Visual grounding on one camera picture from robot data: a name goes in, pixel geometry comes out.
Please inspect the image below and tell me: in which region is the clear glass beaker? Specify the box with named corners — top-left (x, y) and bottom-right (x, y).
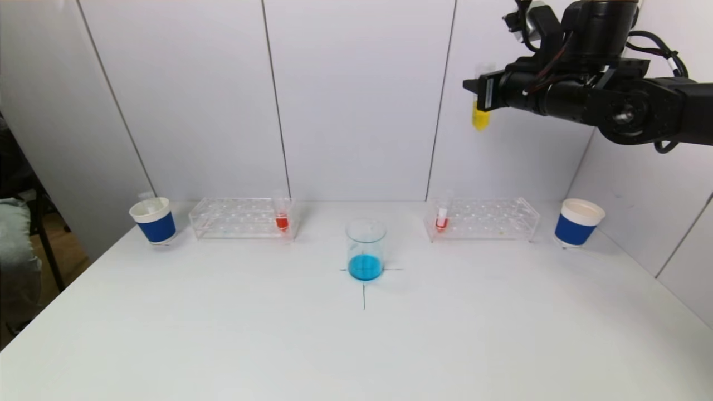
top-left (345, 219), bottom-right (388, 282)

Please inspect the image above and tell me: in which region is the clear acrylic test tube rack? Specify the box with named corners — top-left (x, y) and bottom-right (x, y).
top-left (423, 196), bottom-right (540, 243)
top-left (189, 197), bottom-right (297, 241)

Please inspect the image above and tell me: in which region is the test tube with yellow pigment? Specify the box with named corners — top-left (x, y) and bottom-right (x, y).
top-left (472, 63), bottom-right (497, 133)

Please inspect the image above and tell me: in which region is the blue-sleeved white paper cup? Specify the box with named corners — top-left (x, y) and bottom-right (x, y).
top-left (129, 197), bottom-right (177, 246)
top-left (554, 198), bottom-right (606, 249)

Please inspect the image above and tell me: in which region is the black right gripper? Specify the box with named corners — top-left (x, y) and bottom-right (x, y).
top-left (462, 69), bottom-right (548, 116)

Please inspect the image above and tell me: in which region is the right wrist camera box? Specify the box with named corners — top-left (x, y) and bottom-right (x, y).
top-left (502, 0), bottom-right (564, 55)

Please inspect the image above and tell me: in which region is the test tube with red pigment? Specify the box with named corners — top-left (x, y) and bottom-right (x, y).
top-left (272, 191), bottom-right (292, 234)
top-left (434, 192), bottom-right (452, 233)

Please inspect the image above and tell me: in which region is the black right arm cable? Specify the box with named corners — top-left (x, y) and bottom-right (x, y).
top-left (626, 30), bottom-right (690, 79)

